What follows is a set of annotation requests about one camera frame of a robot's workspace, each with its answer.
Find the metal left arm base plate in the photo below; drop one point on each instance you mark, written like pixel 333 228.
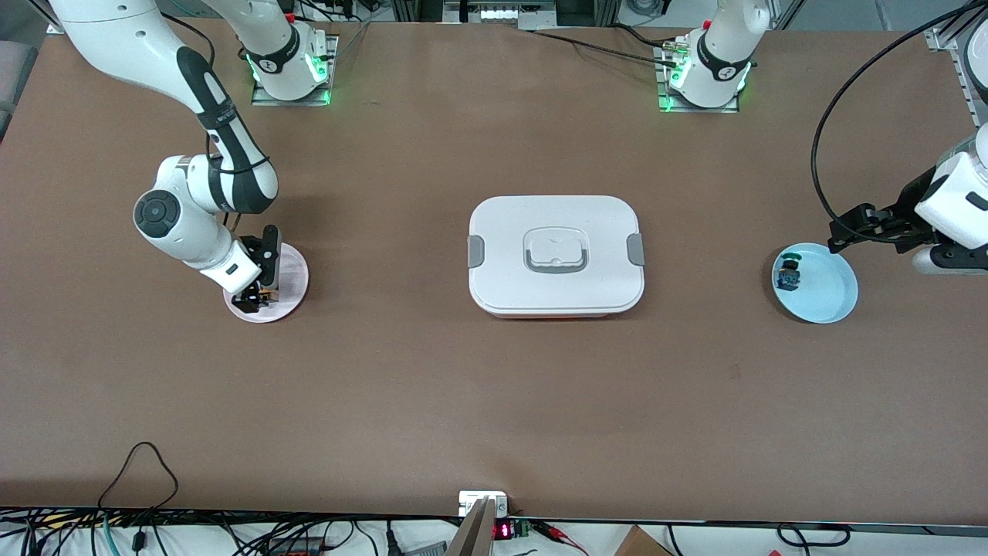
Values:
pixel 671 106

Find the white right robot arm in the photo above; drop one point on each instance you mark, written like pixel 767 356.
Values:
pixel 116 38

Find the red digit display module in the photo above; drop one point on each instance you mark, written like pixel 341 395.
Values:
pixel 503 530

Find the light blue round plate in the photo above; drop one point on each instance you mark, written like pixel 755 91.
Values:
pixel 830 289

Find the brown cardboard box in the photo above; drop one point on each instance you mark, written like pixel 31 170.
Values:
pixel 641 544

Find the grey equipment rack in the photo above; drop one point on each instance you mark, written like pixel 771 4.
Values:
pixel 502 14

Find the aluminium frame bracket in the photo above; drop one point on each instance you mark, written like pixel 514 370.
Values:
pixel 965 85

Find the pink round plate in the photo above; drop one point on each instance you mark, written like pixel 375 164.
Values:
pixel 292 282

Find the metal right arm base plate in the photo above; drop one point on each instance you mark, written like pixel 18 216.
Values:
pixel 266 99

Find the blue black switch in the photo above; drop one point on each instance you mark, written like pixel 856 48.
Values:
pixel 789 276

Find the grey camera post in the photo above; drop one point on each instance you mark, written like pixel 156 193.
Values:
pixel 475 537

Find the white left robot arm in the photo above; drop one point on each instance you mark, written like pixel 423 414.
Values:
pixel 718 69

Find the orange black switch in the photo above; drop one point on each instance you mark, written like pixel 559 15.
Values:
pixel 270 294

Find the white lunch box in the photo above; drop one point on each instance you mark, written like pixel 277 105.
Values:
pixel 556 293

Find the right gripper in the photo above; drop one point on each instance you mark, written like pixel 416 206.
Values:
pixel 252 293

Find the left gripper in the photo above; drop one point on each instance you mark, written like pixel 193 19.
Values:
pixel 909 201

